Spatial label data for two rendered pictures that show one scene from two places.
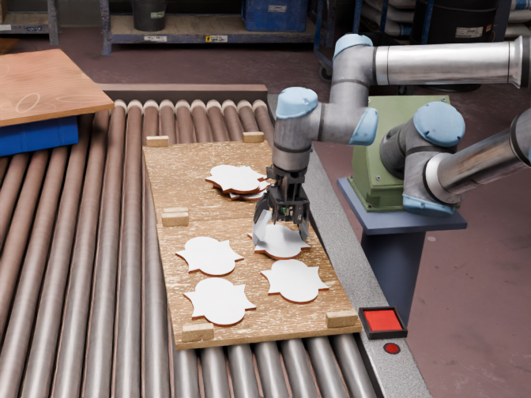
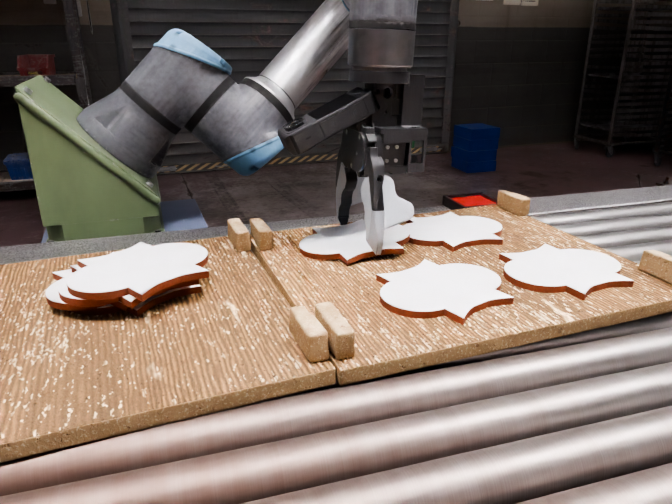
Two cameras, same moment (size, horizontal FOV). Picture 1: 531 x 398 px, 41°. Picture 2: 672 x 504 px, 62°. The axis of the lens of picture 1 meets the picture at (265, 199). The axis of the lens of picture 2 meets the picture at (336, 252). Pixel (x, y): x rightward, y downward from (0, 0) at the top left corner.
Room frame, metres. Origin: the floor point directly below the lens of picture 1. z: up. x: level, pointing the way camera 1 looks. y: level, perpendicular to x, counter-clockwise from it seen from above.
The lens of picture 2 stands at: (1.41, 0.62, 1.19)
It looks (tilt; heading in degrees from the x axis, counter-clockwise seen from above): 21 degrees down; 263
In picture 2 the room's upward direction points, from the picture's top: straight up
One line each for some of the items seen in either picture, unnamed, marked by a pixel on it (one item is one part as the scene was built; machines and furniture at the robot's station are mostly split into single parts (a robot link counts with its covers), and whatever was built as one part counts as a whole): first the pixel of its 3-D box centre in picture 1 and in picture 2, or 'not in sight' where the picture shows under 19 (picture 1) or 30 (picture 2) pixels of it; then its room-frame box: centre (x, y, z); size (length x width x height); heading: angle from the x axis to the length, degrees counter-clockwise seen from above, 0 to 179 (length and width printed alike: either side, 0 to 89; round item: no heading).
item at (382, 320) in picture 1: (382, 322); (473, 205); (1.08, -0.24, 0.92); 0.06 x 0.06 x 0.01; 10
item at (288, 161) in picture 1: (292, 154); (379, 51); (1.29, -0.05, 1.17); 0.08 x 0.08 x 0.05
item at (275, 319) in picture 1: (250, 272); (446, 265); (1.21, 0.02, 0.93); 0.41 x 0.35 x 0.02; 14
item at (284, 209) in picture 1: (288, 191); (382, 123); (1.28, -0.05, 1.09); 0.09 x 0.08 x 0.12; 14
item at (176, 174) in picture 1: (218, 178); (70, 325); (1.61, 0.12, 0.93); 0.41 x 0.35 x 0.02; 15
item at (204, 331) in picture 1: (197, 332); (667, 267); (0.99, 0.10, 0.95); 0.06 x 0.02 x 0.03; 104
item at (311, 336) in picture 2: (175, 214); (308, 332); (1.39, 0.20, 0.95); 0.06 x 0.02 x 0.03; 105
